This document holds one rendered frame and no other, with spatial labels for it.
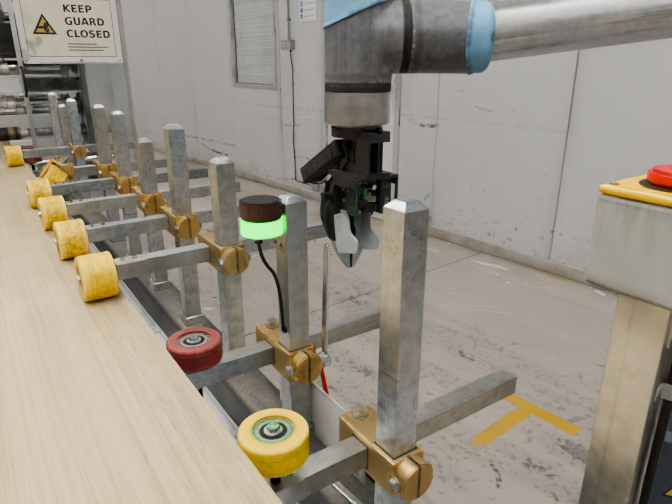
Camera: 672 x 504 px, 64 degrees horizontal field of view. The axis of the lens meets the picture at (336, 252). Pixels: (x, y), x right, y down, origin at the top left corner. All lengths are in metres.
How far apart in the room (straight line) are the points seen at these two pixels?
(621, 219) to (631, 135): 3.01
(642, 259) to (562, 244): 3.27
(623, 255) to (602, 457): 0.17
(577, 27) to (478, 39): 0.23
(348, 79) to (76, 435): 0.53
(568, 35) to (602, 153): 2.55
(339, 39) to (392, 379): 0.42
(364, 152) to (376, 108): 0.06
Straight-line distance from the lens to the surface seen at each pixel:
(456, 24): 0.74
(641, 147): 3.38
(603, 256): 0.40
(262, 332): 0.92
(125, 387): 0.76
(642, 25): 0.99
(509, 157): 3.76
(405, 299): 0.59
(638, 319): 0.42
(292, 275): 0.80
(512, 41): 0.91
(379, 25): 0.72
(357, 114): 0.72
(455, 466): 2.01
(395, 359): 0.63
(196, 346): 0.82
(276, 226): 0.75
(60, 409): 0.75
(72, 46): 3.23
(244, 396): 1.07
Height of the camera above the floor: 1.30
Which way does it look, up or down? 20 degrees down
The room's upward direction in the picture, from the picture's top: straight up
